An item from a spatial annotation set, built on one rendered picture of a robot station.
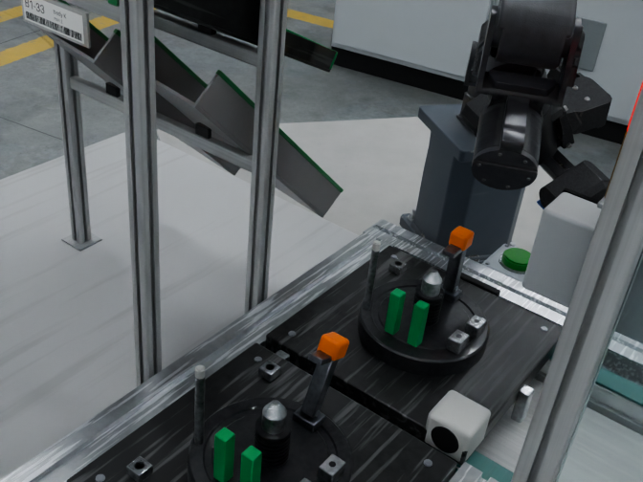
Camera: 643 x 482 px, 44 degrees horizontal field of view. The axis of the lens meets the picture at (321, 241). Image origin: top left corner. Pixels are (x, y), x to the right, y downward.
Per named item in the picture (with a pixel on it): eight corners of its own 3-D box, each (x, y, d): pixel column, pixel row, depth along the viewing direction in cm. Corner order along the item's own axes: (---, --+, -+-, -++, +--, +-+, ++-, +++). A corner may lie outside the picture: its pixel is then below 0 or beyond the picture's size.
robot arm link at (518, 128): (494, -5, 69) (476, 102, 63) (589, 10, 68) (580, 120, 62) (474, 82, 79) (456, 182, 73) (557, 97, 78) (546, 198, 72)
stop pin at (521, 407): (515, 411, 84) (524, 383, 82) (525, 417, 83) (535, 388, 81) (509, 418, 83) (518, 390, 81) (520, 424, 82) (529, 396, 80)
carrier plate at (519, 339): (387, 257, 102) (388, 243, 100) (563, 342, 90) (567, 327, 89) (264, 348, 85) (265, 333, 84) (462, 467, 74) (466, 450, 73)
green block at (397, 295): (389, 325, 84) (396, 287, 81) (399, 330, 83) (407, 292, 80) (383, 330, 83) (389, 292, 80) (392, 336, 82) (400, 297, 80)
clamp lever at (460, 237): (446, 280, 90) (458, 224, 86) (462, 288, 89) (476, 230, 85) (430, 295, 87) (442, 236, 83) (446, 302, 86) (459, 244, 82)
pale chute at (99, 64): (179, 139, 116) (197, 114, 116) (234, 176, 108) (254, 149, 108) (34, 26, 93) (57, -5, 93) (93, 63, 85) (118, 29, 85)
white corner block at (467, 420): (443, 416, 79) (451, 385, 77) (484, 439, 77) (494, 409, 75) (419, 443, 76) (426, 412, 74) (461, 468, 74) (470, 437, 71)
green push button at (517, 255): (508, 255, 104) (511, 243, 103) (536, 268, 102) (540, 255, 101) (495, 268, 101) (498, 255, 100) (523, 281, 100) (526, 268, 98)
